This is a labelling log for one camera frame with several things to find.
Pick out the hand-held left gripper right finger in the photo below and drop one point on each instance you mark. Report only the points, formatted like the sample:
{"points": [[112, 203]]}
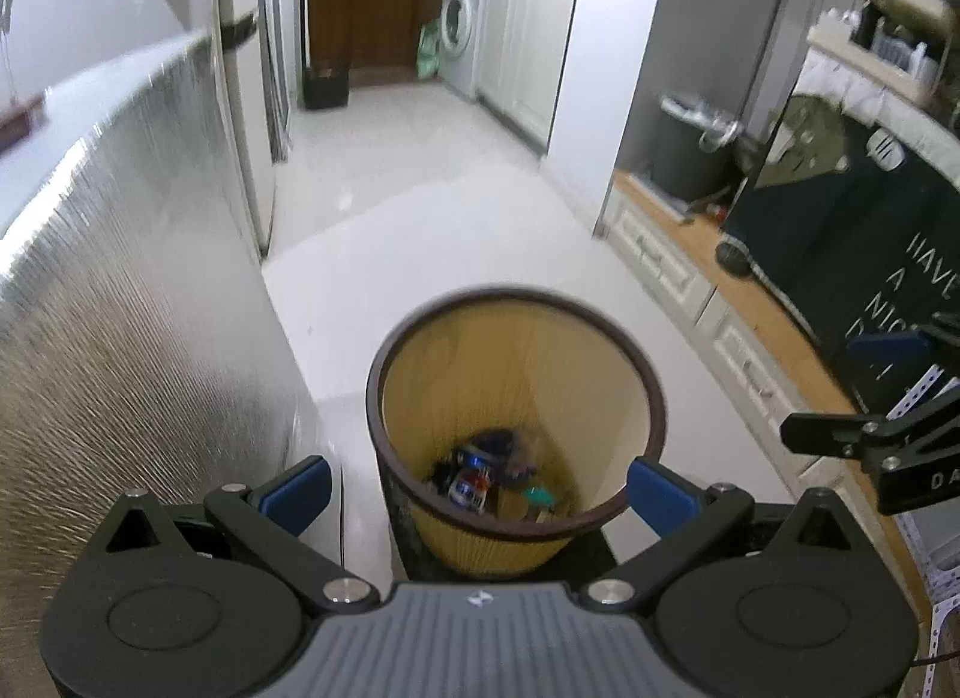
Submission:
{"points": [[660, 494]]}

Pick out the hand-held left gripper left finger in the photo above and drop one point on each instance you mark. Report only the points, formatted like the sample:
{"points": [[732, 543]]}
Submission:
{"points": [[300, 494]]}

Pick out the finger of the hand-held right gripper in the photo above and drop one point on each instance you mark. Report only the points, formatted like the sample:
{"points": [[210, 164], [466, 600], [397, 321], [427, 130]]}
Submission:
{"points": [[885, 352], [825, 432]]}

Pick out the yellow trash bin brown rim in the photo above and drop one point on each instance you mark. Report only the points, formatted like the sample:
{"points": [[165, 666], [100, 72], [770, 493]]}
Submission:
{"points": [[465, 368]]}

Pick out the black printed cloth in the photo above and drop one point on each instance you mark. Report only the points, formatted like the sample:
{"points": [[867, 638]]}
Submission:
{"points": [[825, 256]]}

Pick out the green small container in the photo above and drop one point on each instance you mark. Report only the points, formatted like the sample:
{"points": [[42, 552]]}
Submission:
{"points": [[536, 497]]}

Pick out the white cabinet wooden top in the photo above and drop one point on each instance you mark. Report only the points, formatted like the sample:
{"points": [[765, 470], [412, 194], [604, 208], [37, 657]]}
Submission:
{"points": [[750, 293]]}

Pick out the dark plastic wrapper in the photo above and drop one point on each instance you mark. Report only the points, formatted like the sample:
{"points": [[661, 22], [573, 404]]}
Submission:
{"points": [[499, 439]]}

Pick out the blue drink can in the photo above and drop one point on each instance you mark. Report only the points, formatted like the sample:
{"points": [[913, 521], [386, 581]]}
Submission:
{"points": [[471, 488]]}

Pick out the black round object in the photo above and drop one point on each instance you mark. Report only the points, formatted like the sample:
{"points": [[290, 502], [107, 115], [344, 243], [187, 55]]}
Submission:
{"points": [[733, 257]]}

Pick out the silver foil panel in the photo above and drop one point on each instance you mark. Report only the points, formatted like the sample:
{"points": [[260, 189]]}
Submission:
{"points": [[150, 368]]}

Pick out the small red object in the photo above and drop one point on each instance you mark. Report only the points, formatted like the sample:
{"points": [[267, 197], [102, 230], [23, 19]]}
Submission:
{"points": [[712, 207]]}

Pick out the grey waste bin white liner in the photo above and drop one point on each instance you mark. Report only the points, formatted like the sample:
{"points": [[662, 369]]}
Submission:
{"points": [[682, 158]]}

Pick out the tall refrigerator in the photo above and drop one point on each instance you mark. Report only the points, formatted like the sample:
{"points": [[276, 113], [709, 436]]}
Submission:
{"points": [[247, 106]]}

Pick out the green bag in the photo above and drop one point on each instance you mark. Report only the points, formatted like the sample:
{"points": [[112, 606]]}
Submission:
{"points": [[430, 53]]}

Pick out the white kitchen cabinet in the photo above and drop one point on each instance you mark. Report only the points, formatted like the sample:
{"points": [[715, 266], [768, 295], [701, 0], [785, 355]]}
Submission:
{"points": [[525, 53]]}

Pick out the white washing machine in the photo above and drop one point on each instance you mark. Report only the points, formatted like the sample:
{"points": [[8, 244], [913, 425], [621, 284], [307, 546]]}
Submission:
{"points": [[461, 31]]}

